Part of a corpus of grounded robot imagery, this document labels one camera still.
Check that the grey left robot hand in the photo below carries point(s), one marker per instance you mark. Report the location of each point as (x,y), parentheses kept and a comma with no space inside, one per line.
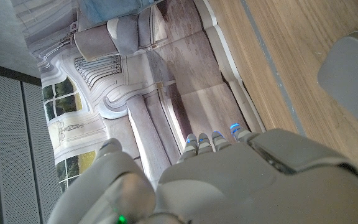
(259,186)

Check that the printed sofa room backdrop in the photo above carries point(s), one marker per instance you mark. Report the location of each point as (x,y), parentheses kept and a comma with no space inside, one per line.
(179,62)

